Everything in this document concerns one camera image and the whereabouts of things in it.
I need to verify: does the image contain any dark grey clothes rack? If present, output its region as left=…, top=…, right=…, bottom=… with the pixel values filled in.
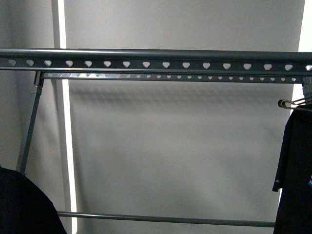
left=0, top=48, right=312, bottom=228

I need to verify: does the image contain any black t-shirt on rack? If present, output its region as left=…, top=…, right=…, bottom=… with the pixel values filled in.
left=273, top=104, right=312, bottom=234

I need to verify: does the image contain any bronze metal hanger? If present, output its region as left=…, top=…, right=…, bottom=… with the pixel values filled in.
left=278, top=96, right=312, bottom=112

